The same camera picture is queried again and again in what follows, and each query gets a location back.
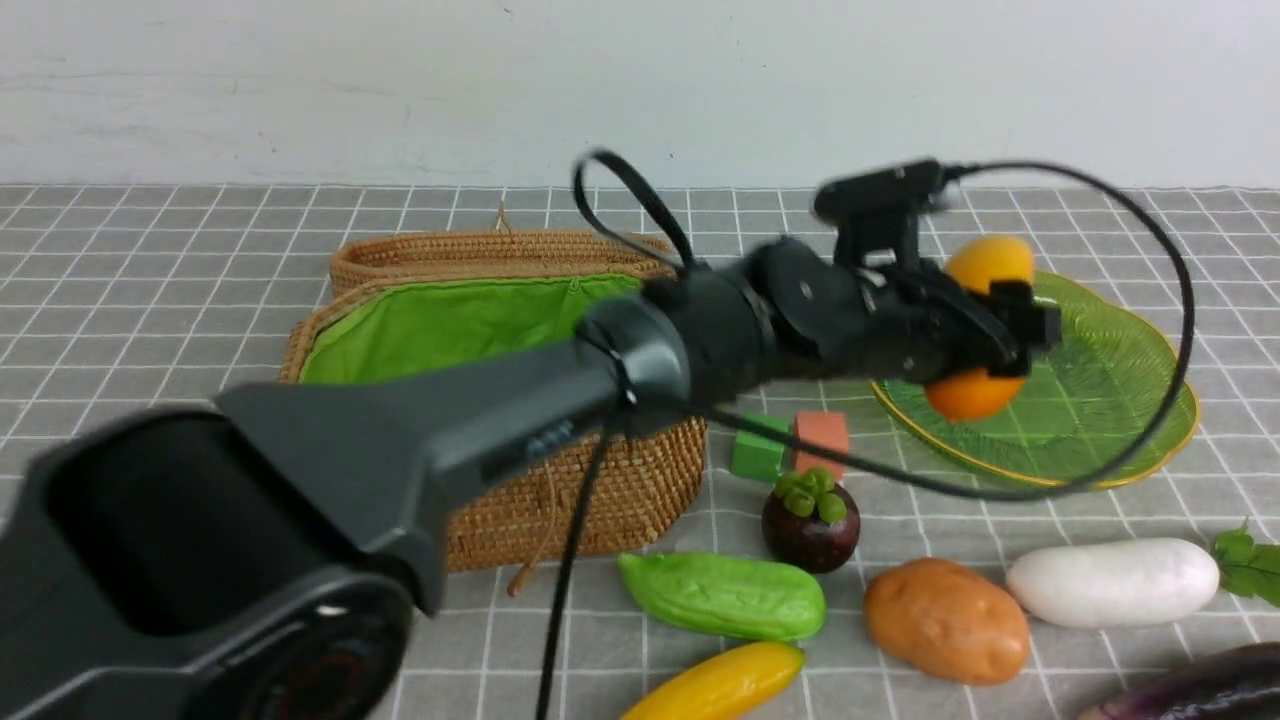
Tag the orange cube block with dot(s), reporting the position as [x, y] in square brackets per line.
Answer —
[823, 429]

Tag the green cube block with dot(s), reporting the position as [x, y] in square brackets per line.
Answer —
[756, 457]

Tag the woven rattan basket green lining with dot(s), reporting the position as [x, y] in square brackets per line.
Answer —
[384, 329]

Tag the dark purple mangosteen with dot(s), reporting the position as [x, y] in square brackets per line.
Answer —
[811, 521]

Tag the purple eggplant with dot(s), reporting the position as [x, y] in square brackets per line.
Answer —
[1242, 683]

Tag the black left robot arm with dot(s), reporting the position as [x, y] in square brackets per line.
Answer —
[262, 559]

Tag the woven rattan basket lid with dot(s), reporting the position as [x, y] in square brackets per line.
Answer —
[500, 250]

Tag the green chayote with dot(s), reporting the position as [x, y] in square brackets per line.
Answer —
[735, 597]

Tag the white radish with leaves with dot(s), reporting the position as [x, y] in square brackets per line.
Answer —
[1141, 581]

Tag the orange mango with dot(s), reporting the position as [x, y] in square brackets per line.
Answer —
[1002, 266]

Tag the yellow banana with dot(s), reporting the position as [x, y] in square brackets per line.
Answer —
[728, 686]

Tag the brown potato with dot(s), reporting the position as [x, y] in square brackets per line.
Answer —
[948, 622]

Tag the grey checkered tablecloth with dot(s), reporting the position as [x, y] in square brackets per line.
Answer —
[115, 296]

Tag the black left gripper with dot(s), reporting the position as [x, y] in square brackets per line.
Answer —
[830, 322]

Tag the green glass leaf plate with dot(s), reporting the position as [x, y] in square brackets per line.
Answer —
[1081, 404]

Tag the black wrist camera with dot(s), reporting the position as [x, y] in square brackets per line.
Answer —
[879, 211]

